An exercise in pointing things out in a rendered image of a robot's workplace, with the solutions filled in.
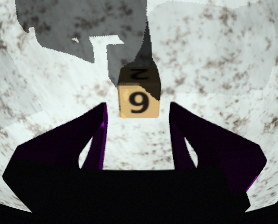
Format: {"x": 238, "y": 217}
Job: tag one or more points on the dark brown digit cube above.
{"x": 139, "y": 92}

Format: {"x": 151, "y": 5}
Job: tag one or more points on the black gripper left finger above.
{"x": 62, "y": 146}

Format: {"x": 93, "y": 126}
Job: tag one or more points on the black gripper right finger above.
{"x": 241, "y": 159}

